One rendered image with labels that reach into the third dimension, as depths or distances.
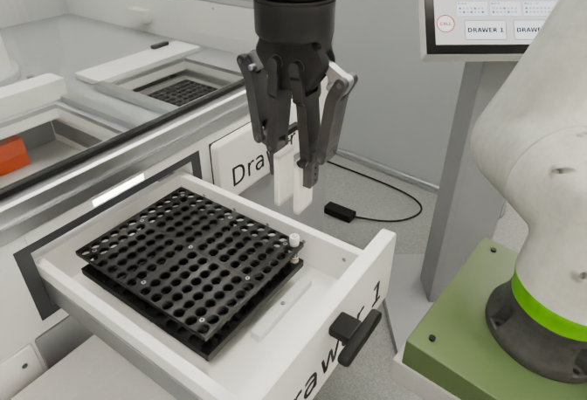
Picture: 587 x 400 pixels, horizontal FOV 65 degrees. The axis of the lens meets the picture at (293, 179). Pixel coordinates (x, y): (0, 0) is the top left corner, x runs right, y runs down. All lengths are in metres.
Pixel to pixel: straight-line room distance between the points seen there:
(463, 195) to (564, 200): 0.92
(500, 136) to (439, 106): 1.56
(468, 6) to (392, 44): 1.07
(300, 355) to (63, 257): 0.36
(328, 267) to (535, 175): 0.27
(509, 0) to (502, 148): 0.64
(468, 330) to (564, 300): 0.13
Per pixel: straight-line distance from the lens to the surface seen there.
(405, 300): 1.73
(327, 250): 0.61
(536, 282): 0.59
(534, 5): 1.23
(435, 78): 2.15
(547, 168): 0.57
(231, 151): 0.77
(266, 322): 0.57
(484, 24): 1.17
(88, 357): 0.70
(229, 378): 0.54
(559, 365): 0.65
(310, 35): 0.42
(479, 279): 0.73
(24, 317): 0.67
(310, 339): 0.45
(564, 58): 0.62
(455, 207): 1.47
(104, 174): 0.64
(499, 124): 0.64
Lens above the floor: 1.28
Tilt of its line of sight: 33 degrees down
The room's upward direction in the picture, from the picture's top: straight up
